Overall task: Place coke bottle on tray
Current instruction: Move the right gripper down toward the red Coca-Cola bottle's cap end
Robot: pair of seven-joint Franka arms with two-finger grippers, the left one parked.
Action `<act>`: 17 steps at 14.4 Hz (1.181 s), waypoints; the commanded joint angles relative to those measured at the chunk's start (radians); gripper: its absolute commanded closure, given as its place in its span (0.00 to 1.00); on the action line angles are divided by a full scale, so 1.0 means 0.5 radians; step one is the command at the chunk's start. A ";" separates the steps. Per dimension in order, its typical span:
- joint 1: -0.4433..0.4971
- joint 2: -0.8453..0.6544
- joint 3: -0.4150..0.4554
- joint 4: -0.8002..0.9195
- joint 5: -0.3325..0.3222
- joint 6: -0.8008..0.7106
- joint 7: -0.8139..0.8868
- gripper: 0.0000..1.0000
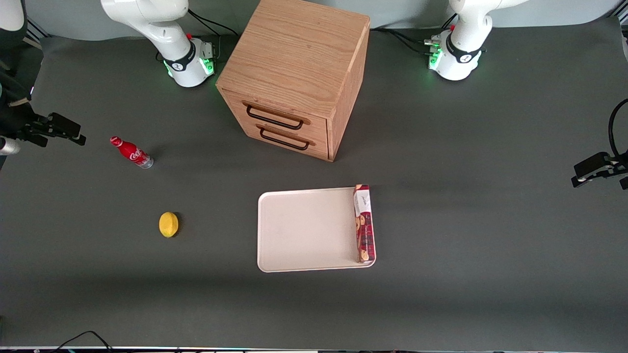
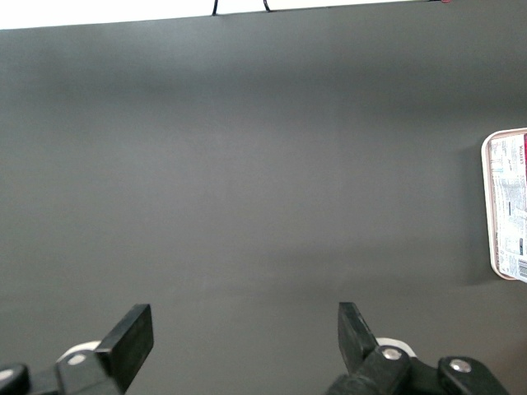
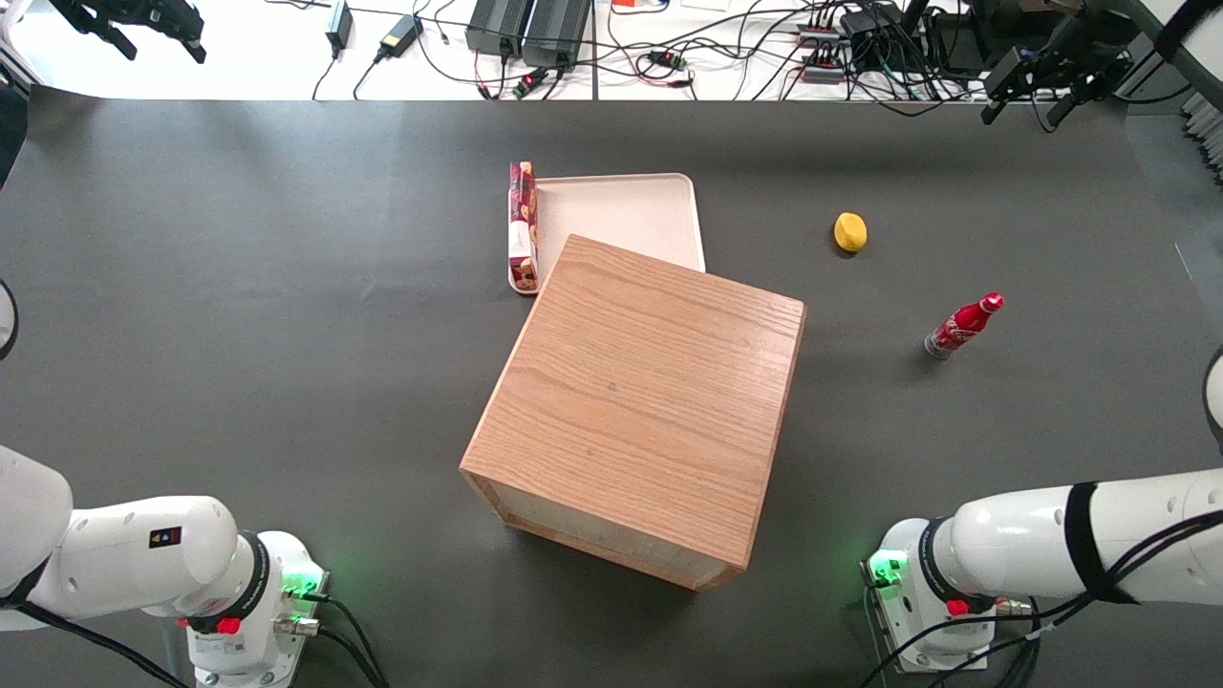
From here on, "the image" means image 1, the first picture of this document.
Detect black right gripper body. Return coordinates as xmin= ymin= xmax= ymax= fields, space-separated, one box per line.
xmin=0 ymin=74 xmax=36 ymax=144

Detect red coke bottle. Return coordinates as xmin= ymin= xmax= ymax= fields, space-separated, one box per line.
xmin=109 ymin=136 xmax=154 ymax=170

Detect white plastic tray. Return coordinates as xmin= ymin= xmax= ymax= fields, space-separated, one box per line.
xmin=257 ymin=186 xmax=377 ymax=273

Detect yellow lemon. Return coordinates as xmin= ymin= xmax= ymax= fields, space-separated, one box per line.
xmin=158 ymin=211 xmax=180 ymax=239

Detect red cookie box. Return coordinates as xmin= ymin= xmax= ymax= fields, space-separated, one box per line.
xmin=353 ymin=184 xmax=377 ymax=265

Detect wooden drawer cabinet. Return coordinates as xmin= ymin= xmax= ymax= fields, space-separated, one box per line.
xmin=215 ymin=0 xmax=371 ymax=163

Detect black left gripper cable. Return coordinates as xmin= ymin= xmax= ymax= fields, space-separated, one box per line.
xmin=608 ymin=98 xmax=628 ymax=158

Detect black right arm base cable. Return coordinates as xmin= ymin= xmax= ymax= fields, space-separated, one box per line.
xmin=187 ymin=8 xmax=241 ymax=38

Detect black cable at table edge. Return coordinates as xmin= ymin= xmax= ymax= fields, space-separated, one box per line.
xmin=48 ymin=330 xmax=114 ymax=353

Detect black drawer handle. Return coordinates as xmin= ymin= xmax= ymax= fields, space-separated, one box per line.
xmin=259 ymin=128 xmax=311 ymax=151
xmin=246 ymin=105 xmax=305 ymax=131

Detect black left arm base cables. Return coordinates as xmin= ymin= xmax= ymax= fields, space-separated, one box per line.
xmin=370 ymin=14 xmax=458 ymax=55

